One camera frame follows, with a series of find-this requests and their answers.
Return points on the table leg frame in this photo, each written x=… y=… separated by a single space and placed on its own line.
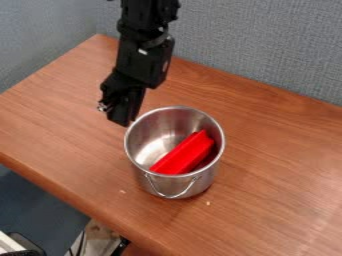
x=97 y=241

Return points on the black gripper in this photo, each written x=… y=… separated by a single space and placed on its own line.
x=140 y=67

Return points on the red star-shaped block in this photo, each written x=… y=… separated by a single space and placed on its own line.
x=185 y=156

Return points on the white object at corner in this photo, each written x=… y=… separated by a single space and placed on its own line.
x=16 y=245

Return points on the metal pot with handle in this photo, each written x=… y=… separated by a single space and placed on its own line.
x=152 y=136

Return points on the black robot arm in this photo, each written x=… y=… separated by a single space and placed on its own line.
x=144 y=21

